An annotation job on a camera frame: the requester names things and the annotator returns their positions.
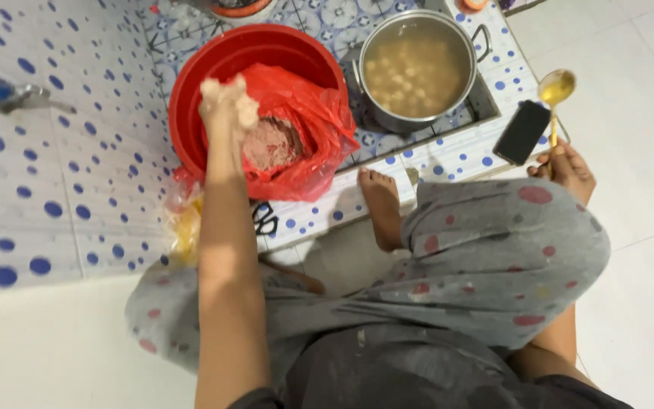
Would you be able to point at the person's left hand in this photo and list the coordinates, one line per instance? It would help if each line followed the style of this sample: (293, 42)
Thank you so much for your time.
(226, 116)

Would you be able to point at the person's right hand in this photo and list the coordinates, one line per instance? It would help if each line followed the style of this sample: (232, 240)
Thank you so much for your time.
(572, 173)

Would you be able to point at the person's left fingers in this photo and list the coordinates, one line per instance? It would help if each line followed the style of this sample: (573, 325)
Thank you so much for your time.
(225, 91)

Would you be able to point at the golden metal spoon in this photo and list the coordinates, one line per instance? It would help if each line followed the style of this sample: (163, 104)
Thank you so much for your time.
(557, 90)

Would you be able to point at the red plastic basin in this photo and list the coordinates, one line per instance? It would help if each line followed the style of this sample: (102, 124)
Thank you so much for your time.
(219, 57)

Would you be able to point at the pink meat paste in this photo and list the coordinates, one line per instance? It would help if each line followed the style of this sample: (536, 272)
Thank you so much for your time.
(273, 145)

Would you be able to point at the bowl with orange rim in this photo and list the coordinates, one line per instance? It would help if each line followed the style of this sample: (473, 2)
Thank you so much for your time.
(242, 8)

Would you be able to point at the red plastic bag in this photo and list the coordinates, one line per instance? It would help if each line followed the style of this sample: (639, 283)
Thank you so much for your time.
(310, 108)

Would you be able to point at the black scissors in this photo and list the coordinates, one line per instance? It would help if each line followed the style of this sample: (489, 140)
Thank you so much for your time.
(263, 219)

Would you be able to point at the clear yellow plastic bag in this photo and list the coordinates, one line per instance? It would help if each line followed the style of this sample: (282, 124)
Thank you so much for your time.
(184, 227)

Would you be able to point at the steel cooking pot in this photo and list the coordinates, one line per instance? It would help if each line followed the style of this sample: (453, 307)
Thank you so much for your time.
(395, 120)

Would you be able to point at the meatballs in broth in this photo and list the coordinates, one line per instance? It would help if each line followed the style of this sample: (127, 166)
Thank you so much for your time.
(412, 79)

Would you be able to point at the person's right foot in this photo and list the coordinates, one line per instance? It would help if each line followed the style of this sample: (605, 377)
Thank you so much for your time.
(382, 207)

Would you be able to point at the person's foot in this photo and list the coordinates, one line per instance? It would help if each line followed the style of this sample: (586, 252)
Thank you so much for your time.
(382, 207)
(303, 281)

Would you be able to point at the person's left foot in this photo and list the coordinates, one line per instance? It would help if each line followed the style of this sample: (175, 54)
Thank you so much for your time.
(303, 281)

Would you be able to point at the metal water tap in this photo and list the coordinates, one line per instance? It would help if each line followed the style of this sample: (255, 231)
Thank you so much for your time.
(17, 96)

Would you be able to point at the recessed gas stove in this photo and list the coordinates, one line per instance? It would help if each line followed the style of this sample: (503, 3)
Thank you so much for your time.
(479, 105)

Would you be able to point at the small orange object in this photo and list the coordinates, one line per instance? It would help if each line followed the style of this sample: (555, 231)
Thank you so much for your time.
(473, 4)

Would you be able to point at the grey red-dotted trousers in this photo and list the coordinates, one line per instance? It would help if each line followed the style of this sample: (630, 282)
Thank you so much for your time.
(474, 255)

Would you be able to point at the black smartphone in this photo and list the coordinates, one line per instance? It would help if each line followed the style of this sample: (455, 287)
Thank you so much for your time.
(522, 132)

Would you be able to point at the black shirt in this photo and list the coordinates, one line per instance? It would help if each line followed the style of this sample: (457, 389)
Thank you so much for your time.
(406, 369)

